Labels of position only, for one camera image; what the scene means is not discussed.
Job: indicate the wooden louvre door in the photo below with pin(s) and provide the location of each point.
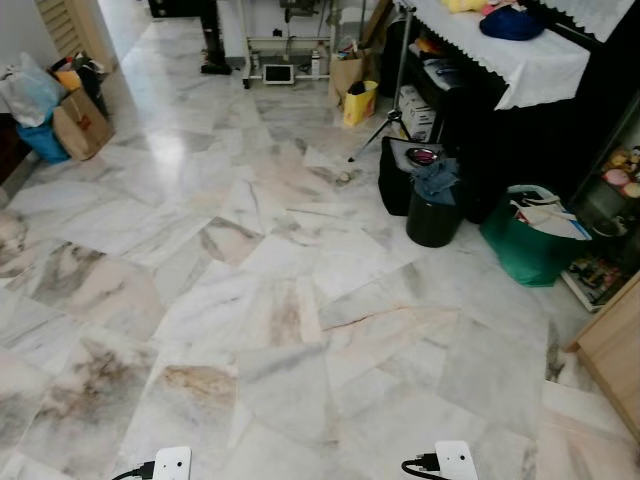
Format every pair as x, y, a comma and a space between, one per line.
68, 25

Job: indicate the white plastic bag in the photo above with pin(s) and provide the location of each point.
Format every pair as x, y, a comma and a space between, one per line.
28, 92

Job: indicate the blue fabric bundle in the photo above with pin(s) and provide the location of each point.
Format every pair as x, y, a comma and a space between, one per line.
512, 25

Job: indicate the black piano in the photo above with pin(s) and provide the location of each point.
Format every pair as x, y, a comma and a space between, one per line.
520, 145

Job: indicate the light wooden cabinet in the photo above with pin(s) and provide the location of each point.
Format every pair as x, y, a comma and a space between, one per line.
615, 350

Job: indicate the white metal frame table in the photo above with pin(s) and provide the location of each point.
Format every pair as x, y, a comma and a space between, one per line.
300, 42

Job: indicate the yellow plush toy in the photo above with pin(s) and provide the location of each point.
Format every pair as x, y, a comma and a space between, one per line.
463, 5

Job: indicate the white tablet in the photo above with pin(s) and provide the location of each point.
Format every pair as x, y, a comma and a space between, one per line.
278, 74

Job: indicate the green fabric bag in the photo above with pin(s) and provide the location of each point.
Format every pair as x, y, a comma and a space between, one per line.
520, 250

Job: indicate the tall brown paper bag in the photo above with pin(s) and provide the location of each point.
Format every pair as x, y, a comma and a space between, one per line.
346, 72

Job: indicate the blue denim cloth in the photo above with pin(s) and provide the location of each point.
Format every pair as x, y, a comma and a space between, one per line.
438, 180

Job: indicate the black tripod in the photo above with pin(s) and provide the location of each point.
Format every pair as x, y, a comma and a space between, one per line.
398, 80

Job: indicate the black bag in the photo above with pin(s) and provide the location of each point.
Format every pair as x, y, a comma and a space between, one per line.
392, 185

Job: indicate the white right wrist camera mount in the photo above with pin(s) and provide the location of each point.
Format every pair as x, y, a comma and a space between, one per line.
457, 462

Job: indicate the blue bag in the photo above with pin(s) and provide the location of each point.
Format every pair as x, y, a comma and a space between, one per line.
45, 142

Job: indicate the yellow bag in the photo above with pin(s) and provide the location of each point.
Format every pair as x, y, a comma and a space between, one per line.
360, 105

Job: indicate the black upright stand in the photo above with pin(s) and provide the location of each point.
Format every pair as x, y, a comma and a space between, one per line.
214, 45

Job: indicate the pink bowl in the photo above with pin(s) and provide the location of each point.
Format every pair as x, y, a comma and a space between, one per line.
424, 156

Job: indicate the white cardboard box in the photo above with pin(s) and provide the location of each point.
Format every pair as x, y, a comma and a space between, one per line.
417, 112

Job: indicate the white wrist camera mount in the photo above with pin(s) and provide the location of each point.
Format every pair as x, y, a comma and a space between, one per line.
457, 462
172, 464

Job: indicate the black round bin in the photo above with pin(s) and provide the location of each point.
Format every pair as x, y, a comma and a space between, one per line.
432, 225

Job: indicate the wide brown paper bag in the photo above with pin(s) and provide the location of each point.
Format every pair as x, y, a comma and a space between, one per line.
82, 125

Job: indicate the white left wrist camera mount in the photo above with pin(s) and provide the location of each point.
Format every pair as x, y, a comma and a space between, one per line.
172, 464

